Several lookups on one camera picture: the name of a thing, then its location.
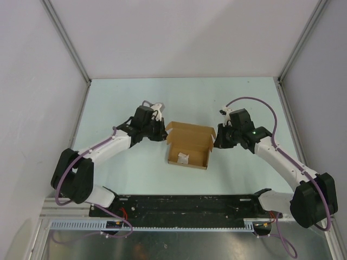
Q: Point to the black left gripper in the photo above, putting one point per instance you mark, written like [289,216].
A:
[162,134]

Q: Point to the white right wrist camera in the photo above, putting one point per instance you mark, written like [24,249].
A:
[225,111]

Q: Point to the aluminium corner post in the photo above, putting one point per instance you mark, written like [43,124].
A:
[60,28]
[304,37]

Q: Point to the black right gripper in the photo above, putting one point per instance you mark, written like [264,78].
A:
[220,142]

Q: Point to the brown cardboard box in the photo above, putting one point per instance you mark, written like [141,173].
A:
[195,140]

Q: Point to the left aluminium corner post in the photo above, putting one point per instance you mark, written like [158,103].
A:
[60,28]

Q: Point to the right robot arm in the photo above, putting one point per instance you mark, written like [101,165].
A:
[314,195]

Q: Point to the small white plastic piece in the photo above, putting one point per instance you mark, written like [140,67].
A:
[183,158]

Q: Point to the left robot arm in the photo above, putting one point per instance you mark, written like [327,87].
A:
[73,178]

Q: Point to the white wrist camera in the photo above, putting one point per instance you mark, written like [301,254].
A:
[157,111]
[225,111]

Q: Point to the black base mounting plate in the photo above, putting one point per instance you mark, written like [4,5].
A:
[190,220]

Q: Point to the right aluminium corner post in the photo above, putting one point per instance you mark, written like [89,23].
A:
[304,37]

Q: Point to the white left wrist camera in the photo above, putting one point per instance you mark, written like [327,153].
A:
[157,111]

